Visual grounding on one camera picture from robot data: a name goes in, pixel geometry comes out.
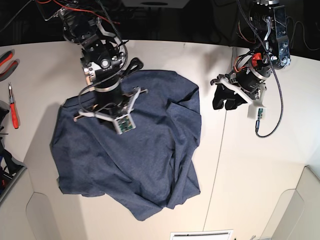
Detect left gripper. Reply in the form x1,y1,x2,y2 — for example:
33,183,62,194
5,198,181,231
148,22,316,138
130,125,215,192
212,67,272,111

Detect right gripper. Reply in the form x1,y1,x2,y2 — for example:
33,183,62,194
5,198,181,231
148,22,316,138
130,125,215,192
93,83,124,118

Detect blue t-shirt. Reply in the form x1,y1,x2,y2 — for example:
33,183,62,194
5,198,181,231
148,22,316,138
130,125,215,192
50,70,202,221

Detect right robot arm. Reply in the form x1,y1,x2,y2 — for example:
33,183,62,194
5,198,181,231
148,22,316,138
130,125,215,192
36,0,144,120

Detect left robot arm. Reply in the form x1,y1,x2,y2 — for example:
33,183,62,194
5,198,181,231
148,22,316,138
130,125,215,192
210,0,291,111

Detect orange grey pliers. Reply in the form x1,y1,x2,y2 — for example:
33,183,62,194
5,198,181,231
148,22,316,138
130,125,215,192
0,50,20,83

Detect braided usb cable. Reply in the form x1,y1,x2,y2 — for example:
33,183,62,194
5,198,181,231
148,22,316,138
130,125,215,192
236,0,285,139

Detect orange handled screwdriver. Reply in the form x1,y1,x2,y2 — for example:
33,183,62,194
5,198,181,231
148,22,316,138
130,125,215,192
8,83,19,129

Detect grey coiled cable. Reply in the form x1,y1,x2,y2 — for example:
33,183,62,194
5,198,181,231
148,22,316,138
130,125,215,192
284,14,320,51

